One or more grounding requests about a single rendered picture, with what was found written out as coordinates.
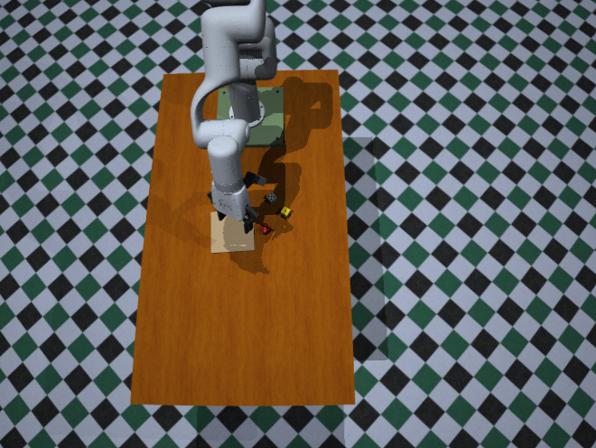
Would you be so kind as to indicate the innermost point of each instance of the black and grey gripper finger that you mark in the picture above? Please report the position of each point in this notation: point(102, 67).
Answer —
point(220, 215)
point(253, 216)

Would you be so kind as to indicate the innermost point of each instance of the beige flat mat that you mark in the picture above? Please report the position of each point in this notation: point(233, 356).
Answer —
point(229, 235)

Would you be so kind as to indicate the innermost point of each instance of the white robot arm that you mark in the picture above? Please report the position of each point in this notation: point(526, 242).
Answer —
point(230, 28)

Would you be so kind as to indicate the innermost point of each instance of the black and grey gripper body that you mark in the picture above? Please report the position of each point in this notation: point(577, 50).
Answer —
point(232, 204)

